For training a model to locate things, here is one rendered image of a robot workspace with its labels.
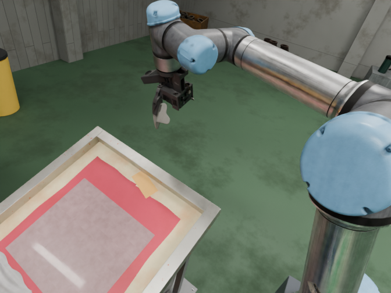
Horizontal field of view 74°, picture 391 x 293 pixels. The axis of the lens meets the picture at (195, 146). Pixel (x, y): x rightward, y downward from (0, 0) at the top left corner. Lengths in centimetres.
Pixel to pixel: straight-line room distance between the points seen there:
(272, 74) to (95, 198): 68
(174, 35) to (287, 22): 676
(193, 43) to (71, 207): 67
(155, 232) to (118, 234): 11
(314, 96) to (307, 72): 5
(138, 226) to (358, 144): 68
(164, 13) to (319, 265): 56
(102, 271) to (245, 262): 162
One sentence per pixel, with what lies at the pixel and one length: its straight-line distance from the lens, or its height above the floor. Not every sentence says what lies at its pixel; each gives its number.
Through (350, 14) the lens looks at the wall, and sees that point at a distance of 712.
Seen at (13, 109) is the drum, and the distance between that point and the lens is 377.
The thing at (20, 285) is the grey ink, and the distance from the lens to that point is 95.
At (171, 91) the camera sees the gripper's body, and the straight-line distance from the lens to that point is 74.
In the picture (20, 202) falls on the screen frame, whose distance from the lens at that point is 104.
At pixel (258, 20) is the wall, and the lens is 749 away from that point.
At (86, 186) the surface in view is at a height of 123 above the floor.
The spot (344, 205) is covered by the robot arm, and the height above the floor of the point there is 173.
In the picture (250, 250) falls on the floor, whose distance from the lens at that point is 239.
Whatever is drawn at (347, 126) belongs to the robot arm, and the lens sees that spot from 35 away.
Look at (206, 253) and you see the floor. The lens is 227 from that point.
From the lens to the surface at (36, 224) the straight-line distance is 100.
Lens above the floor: 195
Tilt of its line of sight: 38 degrees down
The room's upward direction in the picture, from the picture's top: 12 degrees clockwise
